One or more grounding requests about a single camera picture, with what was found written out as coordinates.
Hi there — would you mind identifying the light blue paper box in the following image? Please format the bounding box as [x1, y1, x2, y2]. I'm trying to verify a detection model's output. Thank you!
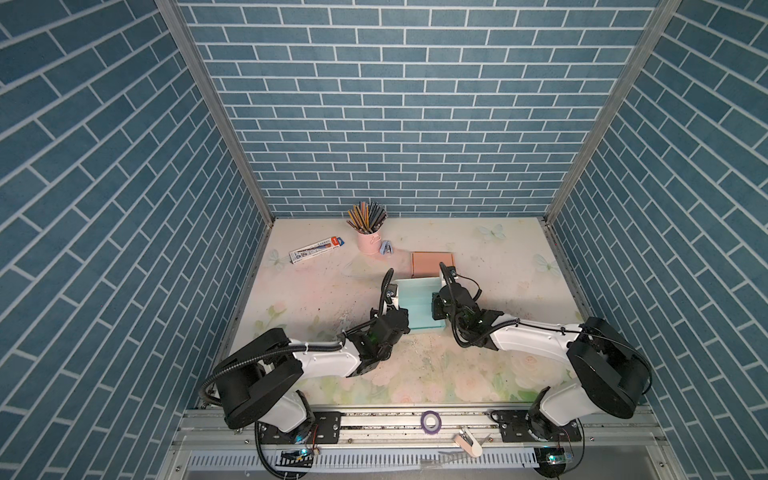
[394, 277, 446, 334]

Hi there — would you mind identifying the orange paper box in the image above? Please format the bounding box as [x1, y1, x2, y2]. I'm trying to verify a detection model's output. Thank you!
[411, 251, 455, 278]

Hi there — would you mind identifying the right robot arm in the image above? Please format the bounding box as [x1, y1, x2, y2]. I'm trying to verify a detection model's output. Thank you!
[432, 281, 653, 441]

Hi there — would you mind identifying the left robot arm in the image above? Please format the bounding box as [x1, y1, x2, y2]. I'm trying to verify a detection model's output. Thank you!
[198, 304, 410, 436]

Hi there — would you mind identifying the white pen box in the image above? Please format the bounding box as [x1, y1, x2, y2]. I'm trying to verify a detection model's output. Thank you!
[289, 236, 345, 264]

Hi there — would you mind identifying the small blue stapler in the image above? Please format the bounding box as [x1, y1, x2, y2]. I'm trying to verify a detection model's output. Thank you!
[379, 240, 394, 255]

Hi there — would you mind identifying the pink pencil cup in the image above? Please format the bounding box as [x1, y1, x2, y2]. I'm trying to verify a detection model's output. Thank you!
[357, 232, 382, 255]

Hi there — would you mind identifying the purple tape roll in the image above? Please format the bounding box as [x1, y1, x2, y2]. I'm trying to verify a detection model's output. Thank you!
[420, 410, 442, 435]

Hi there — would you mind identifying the white pink clip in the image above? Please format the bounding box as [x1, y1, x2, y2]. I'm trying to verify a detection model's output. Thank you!
[453, 429, 483, 458]

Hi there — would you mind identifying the bundle of coloured pencils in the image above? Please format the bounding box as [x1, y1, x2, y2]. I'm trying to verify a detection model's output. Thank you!
[346, 201, 388, 234]

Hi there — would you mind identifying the right black cable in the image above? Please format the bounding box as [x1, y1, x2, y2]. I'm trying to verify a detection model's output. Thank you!
[437, 261, 654, 397]

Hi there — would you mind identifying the left black corrugated cable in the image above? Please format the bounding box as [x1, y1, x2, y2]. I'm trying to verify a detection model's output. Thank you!
[199, 267, 396, 480]

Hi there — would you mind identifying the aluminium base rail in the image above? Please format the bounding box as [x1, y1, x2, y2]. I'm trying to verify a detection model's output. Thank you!
[158, 404, 684, 479]

